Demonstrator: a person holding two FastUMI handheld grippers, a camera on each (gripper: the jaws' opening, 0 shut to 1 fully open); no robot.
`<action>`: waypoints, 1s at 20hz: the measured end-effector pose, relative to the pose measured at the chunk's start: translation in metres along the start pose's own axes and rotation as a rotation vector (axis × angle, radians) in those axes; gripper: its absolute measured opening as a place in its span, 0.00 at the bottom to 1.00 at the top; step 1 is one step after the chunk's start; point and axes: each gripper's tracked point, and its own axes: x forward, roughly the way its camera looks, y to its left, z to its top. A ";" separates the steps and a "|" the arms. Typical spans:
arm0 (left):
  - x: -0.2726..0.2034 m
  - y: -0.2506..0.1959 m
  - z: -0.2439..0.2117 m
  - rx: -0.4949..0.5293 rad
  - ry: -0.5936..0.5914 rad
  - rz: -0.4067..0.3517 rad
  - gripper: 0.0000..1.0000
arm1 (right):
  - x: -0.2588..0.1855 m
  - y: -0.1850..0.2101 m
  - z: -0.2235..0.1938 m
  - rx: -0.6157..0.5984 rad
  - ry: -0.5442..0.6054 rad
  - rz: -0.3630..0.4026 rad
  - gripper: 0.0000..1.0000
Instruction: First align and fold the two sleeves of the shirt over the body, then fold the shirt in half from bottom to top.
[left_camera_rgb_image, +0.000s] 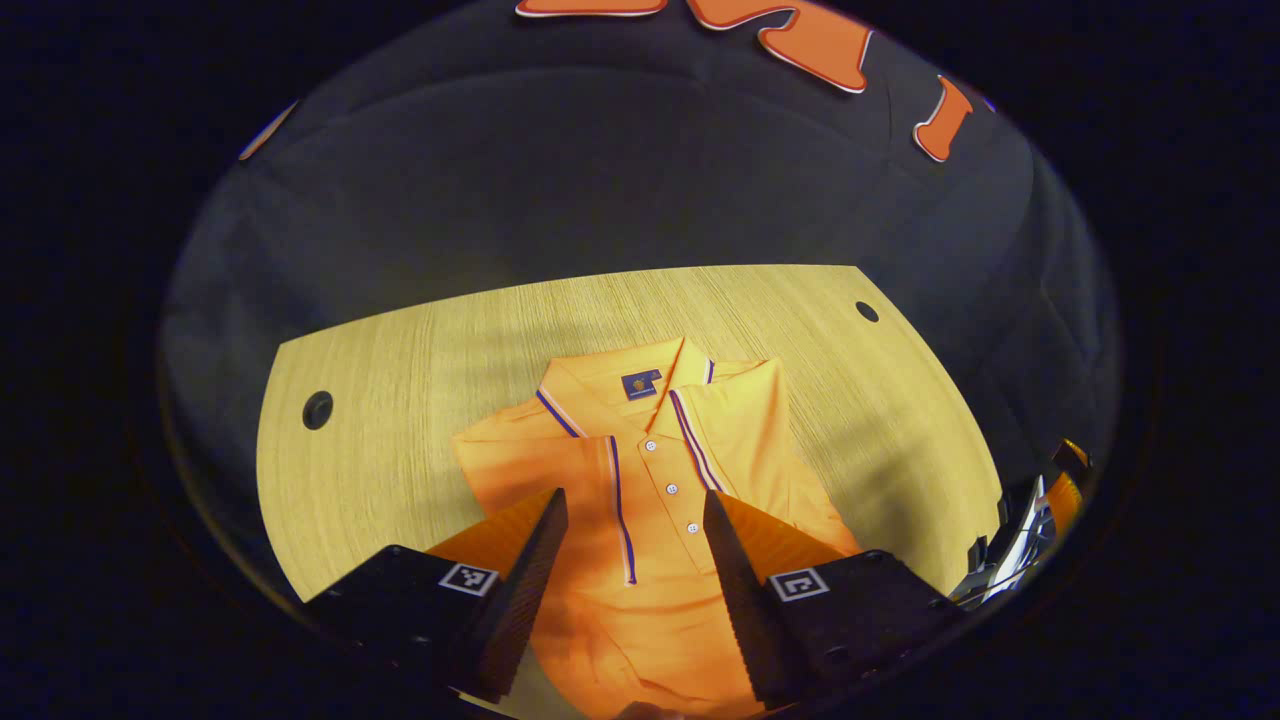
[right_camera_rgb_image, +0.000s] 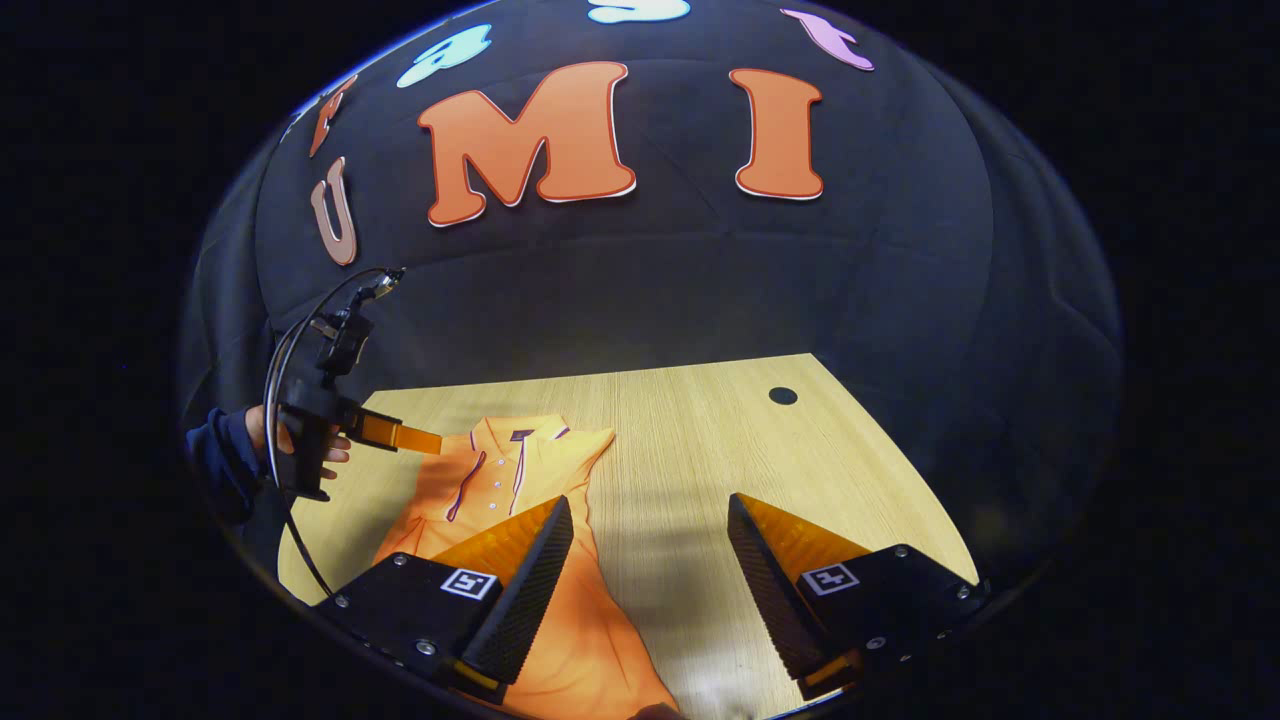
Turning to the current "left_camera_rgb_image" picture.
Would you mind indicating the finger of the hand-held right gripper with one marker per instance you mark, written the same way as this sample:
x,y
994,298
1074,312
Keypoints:
x,y
1066,498

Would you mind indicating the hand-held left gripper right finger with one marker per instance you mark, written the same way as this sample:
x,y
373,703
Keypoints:
x,y
740,590

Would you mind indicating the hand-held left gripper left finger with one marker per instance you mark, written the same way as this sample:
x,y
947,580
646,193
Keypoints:
x,y
530,590

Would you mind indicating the orange polo T-shirt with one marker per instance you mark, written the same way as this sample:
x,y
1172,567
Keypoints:
x,y
640,620

